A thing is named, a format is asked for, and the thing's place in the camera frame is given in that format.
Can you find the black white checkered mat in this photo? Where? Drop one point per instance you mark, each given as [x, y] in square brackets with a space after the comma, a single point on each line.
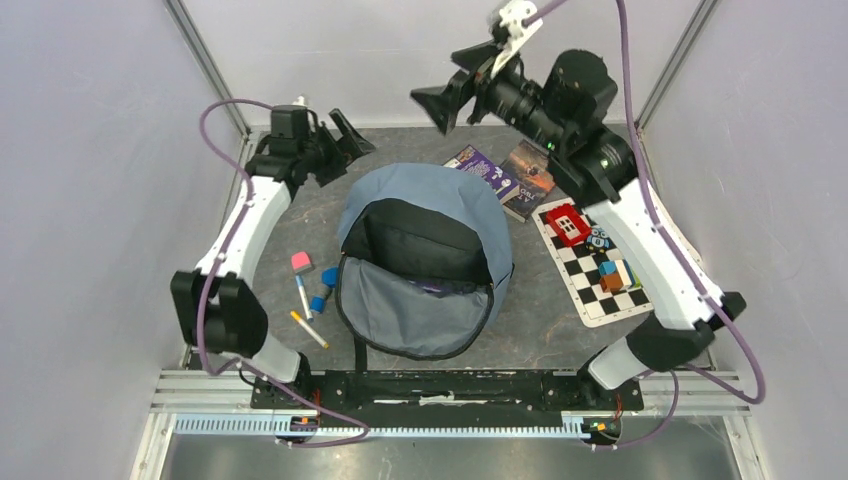
[579, 270]

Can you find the owl pattern eraser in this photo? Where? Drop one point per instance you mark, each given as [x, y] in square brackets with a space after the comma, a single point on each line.
[598, 240]

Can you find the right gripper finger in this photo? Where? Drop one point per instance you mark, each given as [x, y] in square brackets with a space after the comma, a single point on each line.
[471, 58]
[442, 104]

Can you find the red toy block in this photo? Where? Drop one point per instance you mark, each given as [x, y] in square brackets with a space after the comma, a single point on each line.
[568, 225]

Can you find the pink grey eraser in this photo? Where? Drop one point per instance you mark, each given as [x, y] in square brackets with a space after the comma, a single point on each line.
[301, 263]

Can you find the dark orange paperback book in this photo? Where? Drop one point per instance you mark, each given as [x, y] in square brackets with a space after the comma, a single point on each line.
[527, 164]

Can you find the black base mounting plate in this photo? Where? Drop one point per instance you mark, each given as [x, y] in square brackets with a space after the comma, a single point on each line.
[454, 399]

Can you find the striped colour block stack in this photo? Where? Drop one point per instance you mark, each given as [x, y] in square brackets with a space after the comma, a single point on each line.
[617, 276]

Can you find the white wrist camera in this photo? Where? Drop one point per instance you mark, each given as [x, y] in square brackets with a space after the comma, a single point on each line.
[512, 24]
[301, 101]

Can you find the purple paperback book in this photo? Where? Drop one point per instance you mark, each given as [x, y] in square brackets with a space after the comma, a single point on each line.
[472, 161]

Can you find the blue cap marker pen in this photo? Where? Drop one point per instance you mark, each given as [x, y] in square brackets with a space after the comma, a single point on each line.
[305, 301]

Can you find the blue fabric backpack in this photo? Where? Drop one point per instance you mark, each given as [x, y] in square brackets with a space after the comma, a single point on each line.
[409, 221]

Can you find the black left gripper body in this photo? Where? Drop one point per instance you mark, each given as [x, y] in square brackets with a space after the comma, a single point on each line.
[323, 156]

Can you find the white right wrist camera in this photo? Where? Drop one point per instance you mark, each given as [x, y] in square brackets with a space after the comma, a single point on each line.
[512, 24]

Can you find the yellow cap marker pen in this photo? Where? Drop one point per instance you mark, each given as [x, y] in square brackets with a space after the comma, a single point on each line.
[309, 329]

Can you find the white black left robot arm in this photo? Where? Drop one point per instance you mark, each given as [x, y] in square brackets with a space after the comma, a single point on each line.
[218, 313]

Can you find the blue cover paperback book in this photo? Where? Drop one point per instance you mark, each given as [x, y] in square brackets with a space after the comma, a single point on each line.
[441, 287]

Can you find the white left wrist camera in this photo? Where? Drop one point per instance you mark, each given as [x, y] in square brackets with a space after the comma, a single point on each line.
[301, 101]

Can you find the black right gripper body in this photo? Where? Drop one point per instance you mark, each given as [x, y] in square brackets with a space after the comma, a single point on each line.
[512, 96]

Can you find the blue grey glue stick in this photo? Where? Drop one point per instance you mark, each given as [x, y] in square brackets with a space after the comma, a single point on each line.
[318, 301]

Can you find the blue pencil sharpener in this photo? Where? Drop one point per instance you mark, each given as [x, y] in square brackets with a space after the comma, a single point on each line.
[329, 277]

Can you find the slotted cable duct rail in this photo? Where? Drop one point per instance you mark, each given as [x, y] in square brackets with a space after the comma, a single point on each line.
[284, 425]

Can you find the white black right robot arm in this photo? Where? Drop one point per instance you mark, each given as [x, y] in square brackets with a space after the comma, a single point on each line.
[598, 170]

